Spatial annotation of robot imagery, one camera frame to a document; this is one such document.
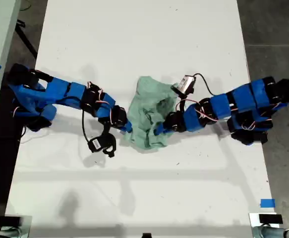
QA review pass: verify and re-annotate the white metal bracket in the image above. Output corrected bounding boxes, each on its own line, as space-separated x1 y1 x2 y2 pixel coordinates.
248 212 284 238

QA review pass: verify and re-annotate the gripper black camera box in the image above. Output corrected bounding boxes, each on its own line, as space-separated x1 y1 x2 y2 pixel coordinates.
88 137 106 153
171 75 197 96

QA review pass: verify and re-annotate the pale green T-shirt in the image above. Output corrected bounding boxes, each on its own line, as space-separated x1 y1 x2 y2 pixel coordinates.
120 75 182 149

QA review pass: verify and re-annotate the black stand leg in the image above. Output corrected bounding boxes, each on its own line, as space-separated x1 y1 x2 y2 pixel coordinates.
14 21 39 60

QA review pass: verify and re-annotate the short blue tape strip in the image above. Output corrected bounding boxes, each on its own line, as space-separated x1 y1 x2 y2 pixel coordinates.
260 198 276 208

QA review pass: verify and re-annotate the grey tube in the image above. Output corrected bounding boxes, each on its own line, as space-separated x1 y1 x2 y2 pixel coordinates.
0 227 21 238
254 225 289 238

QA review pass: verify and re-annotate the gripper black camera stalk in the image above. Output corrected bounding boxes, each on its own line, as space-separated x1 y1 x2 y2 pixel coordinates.
175 90 196 114
101 120 117 159

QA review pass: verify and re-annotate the small black box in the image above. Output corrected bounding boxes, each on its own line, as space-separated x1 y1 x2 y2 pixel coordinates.
259 214 283 225
0 216 22 227

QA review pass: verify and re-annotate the gripper black camera cable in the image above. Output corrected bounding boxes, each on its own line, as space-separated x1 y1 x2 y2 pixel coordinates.
193 73 216 96
81 110 93 143

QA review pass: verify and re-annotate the grey metal bracket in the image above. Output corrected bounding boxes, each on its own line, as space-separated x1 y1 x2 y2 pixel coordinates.
0 215 33 238

